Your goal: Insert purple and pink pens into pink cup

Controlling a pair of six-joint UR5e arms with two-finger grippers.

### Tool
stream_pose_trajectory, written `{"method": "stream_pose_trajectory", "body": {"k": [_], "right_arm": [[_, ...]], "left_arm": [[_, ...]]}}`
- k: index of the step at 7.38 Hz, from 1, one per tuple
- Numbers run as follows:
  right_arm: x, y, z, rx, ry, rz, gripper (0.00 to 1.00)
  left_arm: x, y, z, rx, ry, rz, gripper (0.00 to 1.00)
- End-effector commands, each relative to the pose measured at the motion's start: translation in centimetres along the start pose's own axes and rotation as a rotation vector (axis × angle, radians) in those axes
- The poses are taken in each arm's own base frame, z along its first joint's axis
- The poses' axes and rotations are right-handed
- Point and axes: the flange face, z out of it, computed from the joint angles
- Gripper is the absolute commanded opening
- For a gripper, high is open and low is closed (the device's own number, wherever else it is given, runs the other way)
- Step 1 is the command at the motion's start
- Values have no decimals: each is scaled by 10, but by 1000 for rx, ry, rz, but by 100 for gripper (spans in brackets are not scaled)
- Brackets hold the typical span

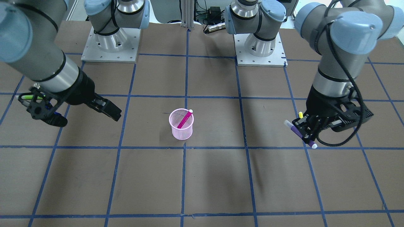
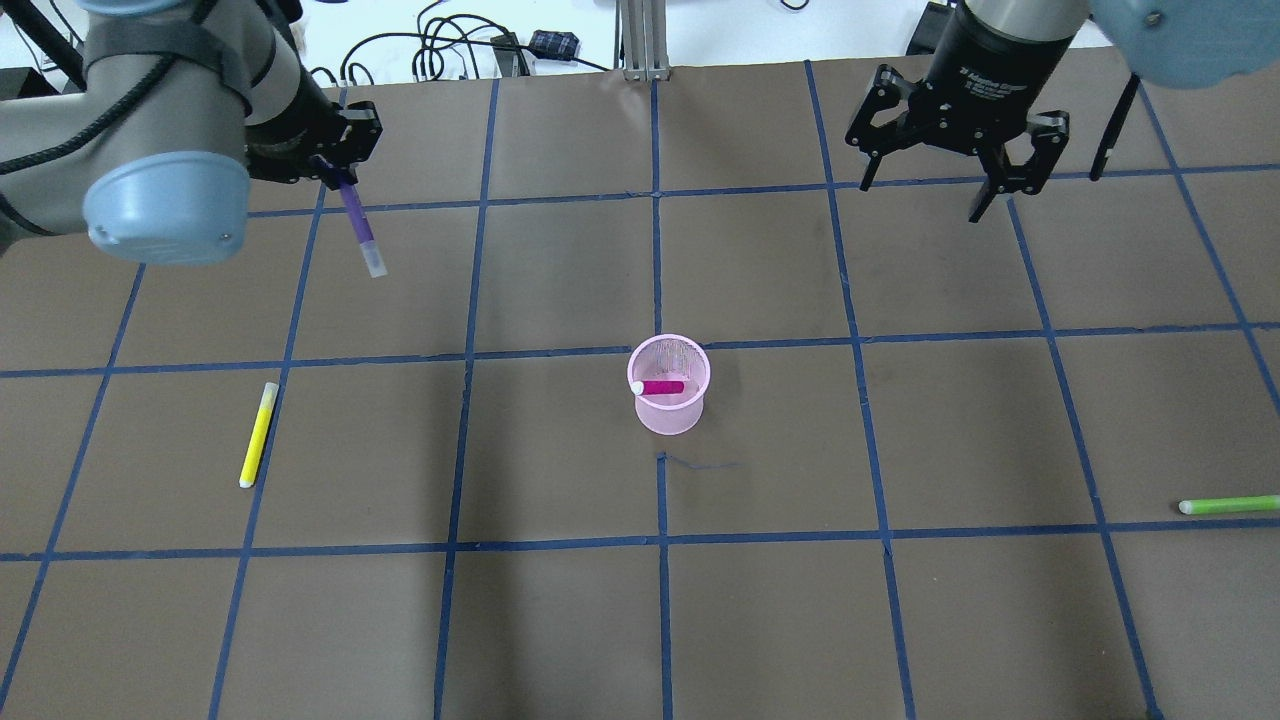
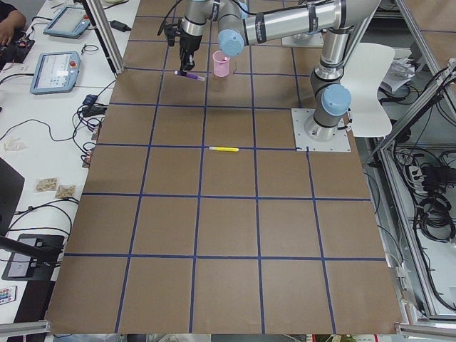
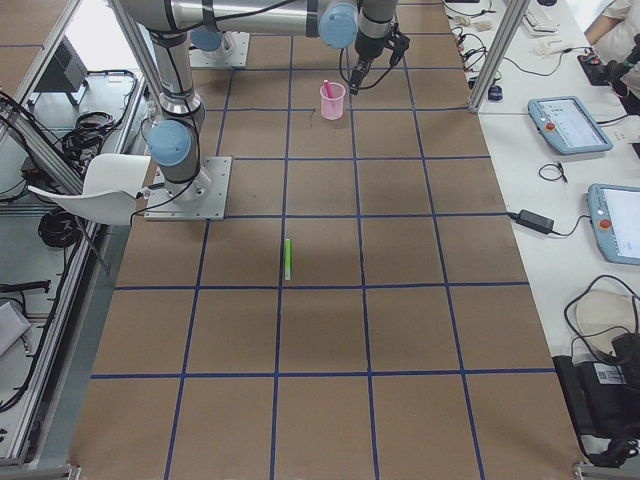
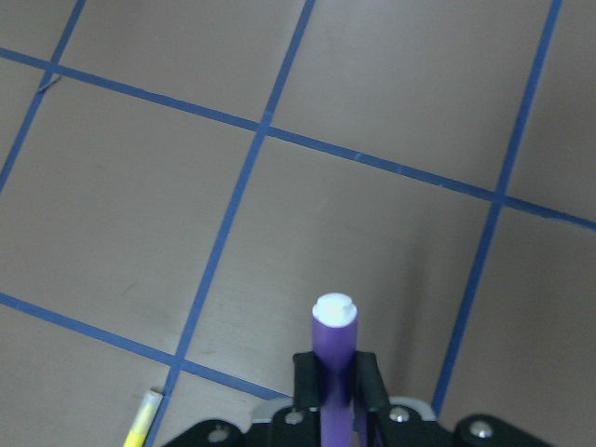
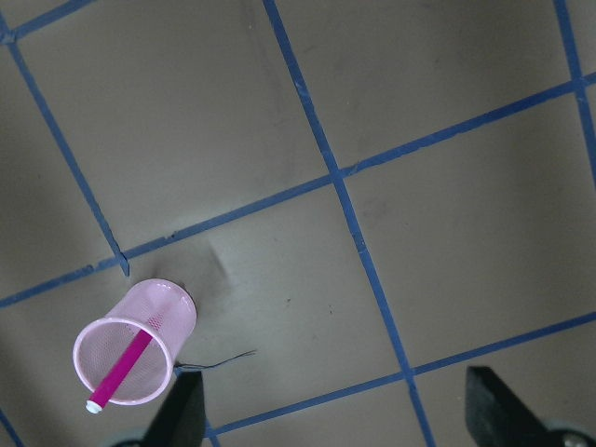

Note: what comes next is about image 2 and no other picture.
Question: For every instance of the green pen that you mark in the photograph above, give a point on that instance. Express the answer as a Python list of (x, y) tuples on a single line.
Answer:
[(1229, 505)]

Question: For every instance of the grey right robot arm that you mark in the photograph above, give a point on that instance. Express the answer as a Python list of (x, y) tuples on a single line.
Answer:
[(1172, 44)]

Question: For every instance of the purple pen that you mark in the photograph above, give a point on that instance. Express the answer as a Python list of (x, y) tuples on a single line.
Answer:
[(357, 216)]

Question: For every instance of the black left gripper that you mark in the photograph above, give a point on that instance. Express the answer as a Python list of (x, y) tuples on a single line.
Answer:
[(296, 137)]

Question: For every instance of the aluminium frame post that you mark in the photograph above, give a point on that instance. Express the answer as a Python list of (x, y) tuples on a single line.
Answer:
[(640, 40)]

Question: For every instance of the yellow pen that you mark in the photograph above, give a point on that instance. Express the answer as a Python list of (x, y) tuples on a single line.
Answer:
[(255, 450)]

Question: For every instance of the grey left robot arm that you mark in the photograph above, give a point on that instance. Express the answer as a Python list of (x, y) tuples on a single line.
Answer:
[(182, 105)]

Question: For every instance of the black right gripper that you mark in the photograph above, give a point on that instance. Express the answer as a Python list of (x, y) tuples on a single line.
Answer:
[(997, 62)]

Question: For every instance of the pink mesh cup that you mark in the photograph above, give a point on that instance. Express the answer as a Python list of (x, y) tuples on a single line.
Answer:
[(669, 376)]

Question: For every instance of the pink pen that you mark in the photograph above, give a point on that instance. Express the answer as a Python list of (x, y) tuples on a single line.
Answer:
[(657, 388)]

